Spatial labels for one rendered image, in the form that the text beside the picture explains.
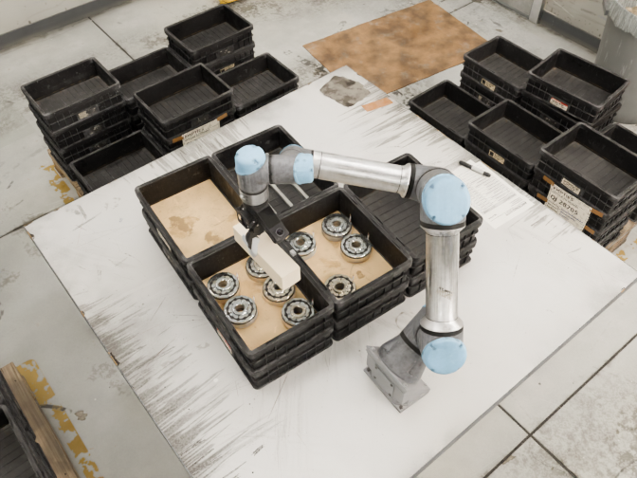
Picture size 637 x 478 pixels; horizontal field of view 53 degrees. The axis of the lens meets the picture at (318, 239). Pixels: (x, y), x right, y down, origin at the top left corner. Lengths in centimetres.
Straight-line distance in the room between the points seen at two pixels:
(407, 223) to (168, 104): 156
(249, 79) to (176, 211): 146
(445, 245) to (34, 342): 210
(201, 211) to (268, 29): 261
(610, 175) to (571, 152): 21
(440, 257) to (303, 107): 141
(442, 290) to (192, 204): 103
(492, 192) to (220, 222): 106
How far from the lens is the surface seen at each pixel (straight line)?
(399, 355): 188
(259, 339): 195
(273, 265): 176
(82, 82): 362
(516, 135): 336
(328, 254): 213
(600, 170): 313
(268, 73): 365
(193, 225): 226
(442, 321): 171
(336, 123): 280
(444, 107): 363
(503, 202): 255
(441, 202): 158
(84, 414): 292
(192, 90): 340
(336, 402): 199
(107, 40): 485
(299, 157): 158
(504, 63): 384
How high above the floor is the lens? 250
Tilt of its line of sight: 50 degrees down
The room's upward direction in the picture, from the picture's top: 1 degrees counter-clockwise
